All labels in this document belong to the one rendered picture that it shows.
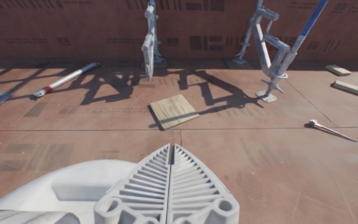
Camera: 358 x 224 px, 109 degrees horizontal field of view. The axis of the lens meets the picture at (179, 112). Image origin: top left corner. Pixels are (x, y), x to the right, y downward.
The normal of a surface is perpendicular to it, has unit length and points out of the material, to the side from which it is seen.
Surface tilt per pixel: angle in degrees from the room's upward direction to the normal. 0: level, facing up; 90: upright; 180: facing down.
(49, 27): 90
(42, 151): 0
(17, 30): 90
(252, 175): 0
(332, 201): 0
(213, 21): 90
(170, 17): 90
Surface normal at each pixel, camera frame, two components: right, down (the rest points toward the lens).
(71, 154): 0.03, -0.70
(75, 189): 0.02, 0.42
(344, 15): 0.03, 0.71
